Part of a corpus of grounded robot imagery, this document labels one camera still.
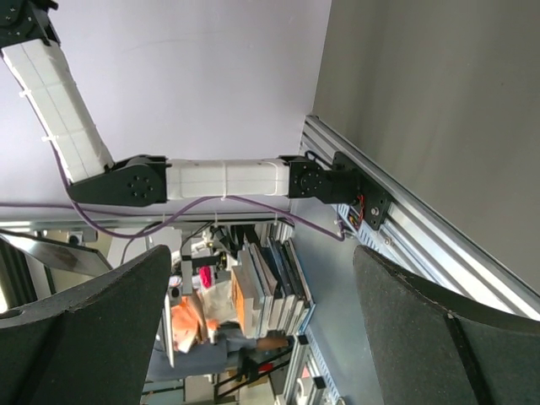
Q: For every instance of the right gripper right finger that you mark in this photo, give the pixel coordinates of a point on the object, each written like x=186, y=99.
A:
x=431, y=345

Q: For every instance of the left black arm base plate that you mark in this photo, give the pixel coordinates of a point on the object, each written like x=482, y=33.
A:
x=372, y=201

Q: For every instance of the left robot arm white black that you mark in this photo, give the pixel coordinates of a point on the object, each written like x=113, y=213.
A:
x=31, y=50

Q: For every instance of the person in orange top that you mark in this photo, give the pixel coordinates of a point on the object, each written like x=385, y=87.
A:
x=204, y=345

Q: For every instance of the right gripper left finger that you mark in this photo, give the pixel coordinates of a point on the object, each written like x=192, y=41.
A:
x=90, y=344

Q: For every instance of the background stack of books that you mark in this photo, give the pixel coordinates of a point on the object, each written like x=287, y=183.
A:
x=270, y=292

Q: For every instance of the slotted grey cable duct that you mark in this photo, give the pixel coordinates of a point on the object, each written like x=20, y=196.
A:
x=367, y=238

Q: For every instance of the dark monitor screen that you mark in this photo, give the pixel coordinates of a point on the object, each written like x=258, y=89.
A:
x=59, y=255

